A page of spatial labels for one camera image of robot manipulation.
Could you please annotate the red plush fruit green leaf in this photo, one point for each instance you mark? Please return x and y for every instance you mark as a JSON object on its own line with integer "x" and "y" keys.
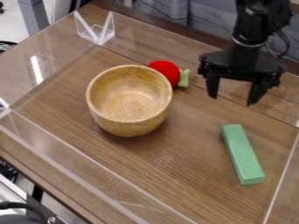
{"x": 176, "y": 76}

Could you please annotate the green rectangular block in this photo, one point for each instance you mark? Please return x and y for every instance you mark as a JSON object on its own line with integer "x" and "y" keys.
{"x": 242, "y": 154}

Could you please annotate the clear acrylic tray wall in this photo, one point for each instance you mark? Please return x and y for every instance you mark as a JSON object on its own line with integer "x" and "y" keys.
{"x": 99, "y": 195}

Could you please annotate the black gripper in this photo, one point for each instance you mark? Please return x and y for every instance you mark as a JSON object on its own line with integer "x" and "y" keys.
{"x": 242, "y": 64}

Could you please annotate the black metal bracket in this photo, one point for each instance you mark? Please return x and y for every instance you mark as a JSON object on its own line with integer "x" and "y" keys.
{"x": 47, "y": 212}

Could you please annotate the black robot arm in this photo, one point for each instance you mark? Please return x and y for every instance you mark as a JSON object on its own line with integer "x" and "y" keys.
{"x": 260, "y": 19}

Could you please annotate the wooden bowl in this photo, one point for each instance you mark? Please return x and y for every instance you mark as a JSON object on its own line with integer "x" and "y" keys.
{"x": 128, "y": 99}

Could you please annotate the clear acrylic corner bracket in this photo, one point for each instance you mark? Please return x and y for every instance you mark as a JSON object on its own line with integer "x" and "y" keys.
{"x": 95, "y": 33}

